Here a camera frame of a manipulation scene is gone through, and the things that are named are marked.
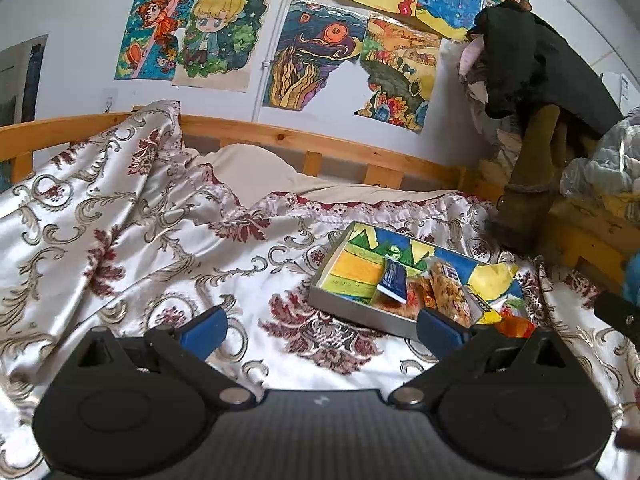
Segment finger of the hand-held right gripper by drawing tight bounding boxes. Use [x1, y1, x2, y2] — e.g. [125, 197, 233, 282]
[594, 291, 640, 347]

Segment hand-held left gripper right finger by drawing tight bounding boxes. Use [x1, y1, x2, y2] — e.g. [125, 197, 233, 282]
[390, 306, 576, 408]

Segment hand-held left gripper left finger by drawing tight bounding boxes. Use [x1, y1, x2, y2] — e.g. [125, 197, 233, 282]
[62, 305, 253, 408]

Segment pink rice cracker packet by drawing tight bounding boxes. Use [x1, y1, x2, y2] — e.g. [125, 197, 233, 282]
[372, 280, 431, 321]

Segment mixed nut snack packet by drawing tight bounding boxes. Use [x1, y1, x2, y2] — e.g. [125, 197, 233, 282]
[422, 259, 473, 328]

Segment blue and white snack packet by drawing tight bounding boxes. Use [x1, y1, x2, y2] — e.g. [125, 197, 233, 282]
[376, 255, 408, 305]

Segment orange-red snack packet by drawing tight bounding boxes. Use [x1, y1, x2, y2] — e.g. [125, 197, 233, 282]
[492, 310, 538, 338]

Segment grey tray with painted drawing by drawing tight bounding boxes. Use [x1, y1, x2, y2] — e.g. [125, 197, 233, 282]
[307, 220, 538, 343]

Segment blue cloth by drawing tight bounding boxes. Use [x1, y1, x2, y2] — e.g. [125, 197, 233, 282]
[622, 252, 640, 306]

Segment floral satin blanket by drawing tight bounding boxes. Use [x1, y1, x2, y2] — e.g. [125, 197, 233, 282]
[0, 100, 640, 480]

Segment plastic bag of clothes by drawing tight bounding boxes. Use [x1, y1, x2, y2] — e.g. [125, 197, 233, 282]
[560, 107, 640, 221]

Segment brown trousers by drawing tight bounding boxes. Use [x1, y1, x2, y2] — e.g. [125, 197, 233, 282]
[492, 105, 571, 256]

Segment beige pillow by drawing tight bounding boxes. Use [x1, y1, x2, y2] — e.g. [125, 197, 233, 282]
[187, 144, 461, 211]

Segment black garment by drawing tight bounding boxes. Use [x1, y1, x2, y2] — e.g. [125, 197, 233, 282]
[472, 0, 626, 138]

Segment pink cloth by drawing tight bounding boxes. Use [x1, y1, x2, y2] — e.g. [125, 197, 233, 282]
[457, 37, 488, 81]

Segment wooden bed frame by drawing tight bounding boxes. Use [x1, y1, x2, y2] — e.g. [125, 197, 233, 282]
[0, 112, 640, 291]

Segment white wall paper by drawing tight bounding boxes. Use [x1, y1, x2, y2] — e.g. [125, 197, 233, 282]
[602, 72, 636, 111]

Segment village landscape wall drawing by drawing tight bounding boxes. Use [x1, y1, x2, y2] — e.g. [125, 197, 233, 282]
[354, 17, 443, 133]

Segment white wall pipe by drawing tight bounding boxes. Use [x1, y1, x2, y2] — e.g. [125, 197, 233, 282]
[252, 0, 291, 123]

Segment blond child wall drawing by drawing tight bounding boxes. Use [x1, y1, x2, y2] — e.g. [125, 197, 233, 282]
[172, 0, 268, 93]

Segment dark sea seaweed wall drawing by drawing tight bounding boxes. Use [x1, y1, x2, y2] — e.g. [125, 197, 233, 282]
[262, 0, 371, 111]

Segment orange-haired girl wall drawing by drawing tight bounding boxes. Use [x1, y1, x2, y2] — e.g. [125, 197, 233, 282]
[114, 0, 193, 81]

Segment dark wall picture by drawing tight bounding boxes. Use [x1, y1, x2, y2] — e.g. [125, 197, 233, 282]
[0, 34, 49, 128]

